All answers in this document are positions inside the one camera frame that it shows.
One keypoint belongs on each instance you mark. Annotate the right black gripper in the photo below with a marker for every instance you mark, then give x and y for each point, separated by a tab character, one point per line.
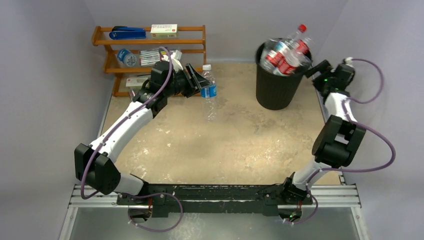
324	69

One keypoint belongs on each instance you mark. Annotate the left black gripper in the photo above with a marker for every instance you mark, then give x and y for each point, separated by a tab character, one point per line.
194	84

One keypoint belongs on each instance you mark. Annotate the blue label clear bottle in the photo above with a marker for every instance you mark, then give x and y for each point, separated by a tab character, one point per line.
209	94

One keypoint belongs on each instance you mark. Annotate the red label bottle red cap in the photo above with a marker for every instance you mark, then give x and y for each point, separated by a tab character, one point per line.
296	35

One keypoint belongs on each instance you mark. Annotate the black ribbed waste bin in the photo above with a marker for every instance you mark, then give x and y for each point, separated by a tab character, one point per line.
275	92

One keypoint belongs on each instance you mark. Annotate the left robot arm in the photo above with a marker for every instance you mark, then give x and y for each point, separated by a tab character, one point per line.
95	162

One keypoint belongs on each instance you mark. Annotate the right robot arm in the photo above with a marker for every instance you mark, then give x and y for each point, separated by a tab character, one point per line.
340	138

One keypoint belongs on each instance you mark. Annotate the pack of coloured markers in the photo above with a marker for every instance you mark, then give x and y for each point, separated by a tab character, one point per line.
151	56

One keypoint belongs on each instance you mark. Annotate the white stapler on bottom shelf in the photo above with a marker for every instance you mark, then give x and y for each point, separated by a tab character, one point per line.
135	82

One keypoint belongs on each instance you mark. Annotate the white and red box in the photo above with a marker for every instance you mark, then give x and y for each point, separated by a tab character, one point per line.
164	31

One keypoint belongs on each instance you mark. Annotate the wooden three-tier shelf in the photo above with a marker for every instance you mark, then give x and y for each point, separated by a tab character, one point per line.
191	41

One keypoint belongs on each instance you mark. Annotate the blue stapler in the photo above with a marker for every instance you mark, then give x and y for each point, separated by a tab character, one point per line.
127	33

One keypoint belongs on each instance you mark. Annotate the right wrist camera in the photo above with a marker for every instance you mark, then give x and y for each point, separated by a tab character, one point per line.
348	61

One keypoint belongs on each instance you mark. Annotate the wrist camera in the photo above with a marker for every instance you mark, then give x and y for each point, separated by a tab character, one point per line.
348	61
175	57

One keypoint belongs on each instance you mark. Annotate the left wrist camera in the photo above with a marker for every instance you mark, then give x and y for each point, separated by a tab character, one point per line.
175	57

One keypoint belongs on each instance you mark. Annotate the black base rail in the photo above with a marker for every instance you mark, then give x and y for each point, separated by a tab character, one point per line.
267	200

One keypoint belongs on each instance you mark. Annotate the aluminium frame rail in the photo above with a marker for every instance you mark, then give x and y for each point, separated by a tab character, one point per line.
334	215

